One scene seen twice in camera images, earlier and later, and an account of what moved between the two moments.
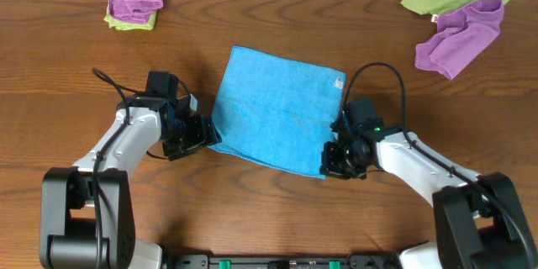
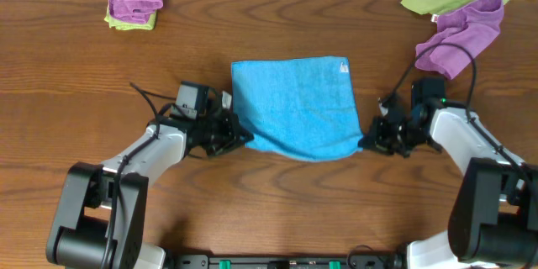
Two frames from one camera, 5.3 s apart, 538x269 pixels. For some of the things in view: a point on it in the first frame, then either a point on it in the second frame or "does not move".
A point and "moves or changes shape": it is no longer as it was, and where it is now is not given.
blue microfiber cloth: x=277 y=112 moves or changes shape
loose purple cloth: x=461 y=36 does not move
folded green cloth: x=123 y=24 does not move
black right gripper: x=336 y=160 → x=382 y=133
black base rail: x=282 y=261 does not move
